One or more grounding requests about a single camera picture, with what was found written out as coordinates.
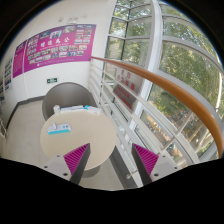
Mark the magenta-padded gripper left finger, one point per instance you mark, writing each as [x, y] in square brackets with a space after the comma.
[77, 159]

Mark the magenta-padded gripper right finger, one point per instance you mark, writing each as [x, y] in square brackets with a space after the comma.
[145, 160]

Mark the small upright white box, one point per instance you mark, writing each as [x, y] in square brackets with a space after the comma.
[56, 109]

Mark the grey round-backed chair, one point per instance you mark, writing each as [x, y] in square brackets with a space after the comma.
[66, 95]

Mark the grey danger sign, red text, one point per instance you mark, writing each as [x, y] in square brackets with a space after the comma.
[126, 88]

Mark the white railing with wooden handrail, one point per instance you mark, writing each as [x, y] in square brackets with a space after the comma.
[173, 90]

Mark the white lattice railing, wooden top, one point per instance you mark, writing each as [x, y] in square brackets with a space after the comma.
[2, 128]

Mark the green exit sign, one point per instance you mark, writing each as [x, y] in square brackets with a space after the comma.
[52, 80]

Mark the white photo wall poster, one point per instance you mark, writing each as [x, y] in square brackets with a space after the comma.
[2, 90]
[8, 75]

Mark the white-framed glass window wall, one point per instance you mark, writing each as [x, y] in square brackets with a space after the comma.
[186, 63]

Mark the large magenta wall poster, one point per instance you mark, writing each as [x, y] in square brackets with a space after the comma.
[60, 46]

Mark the narrow magenta wall poster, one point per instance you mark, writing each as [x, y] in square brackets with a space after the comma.
[19, 60]

